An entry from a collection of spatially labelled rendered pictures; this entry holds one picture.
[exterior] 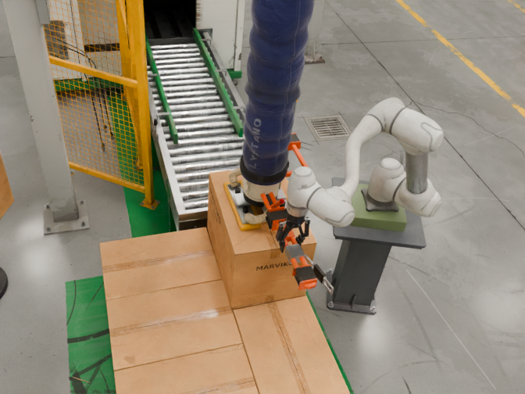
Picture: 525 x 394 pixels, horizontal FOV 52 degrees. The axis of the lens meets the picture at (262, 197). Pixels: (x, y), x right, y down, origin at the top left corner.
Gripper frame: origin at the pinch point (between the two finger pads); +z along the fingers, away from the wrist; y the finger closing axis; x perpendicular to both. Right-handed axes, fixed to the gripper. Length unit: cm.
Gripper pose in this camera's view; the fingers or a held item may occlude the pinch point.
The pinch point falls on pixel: (291, 245)
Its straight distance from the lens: 234.3
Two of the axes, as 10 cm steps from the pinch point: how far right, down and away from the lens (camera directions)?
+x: 2.9, 6.5, -7.0
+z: -0.9, 7.4, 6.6
